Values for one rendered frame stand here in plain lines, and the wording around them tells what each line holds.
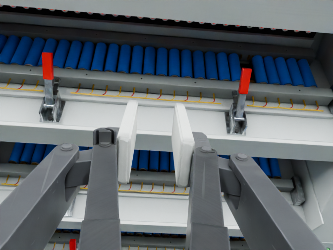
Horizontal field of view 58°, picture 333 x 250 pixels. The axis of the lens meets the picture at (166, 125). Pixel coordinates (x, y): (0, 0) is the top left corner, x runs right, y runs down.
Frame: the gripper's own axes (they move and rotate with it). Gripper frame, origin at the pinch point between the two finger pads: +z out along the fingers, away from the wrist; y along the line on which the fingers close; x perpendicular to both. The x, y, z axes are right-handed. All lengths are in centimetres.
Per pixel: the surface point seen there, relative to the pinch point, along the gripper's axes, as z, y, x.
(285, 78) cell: 29.2, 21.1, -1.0
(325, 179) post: 25.1, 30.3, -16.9
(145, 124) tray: 22.0, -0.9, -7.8
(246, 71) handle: 21.6, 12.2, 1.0
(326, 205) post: 23.3, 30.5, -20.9
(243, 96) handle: 21.7, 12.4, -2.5
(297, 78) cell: 29.4, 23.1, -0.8
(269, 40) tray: 35.1, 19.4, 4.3
